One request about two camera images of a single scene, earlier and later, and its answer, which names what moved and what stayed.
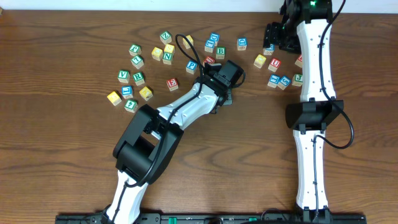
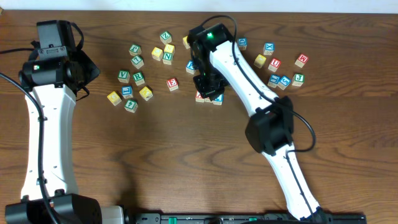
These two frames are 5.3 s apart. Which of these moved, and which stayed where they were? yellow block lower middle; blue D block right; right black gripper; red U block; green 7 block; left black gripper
Moved: right black gripper; left black gripper
Stayed: green 7 block; red U block; blue D block right; yellow block lower middle
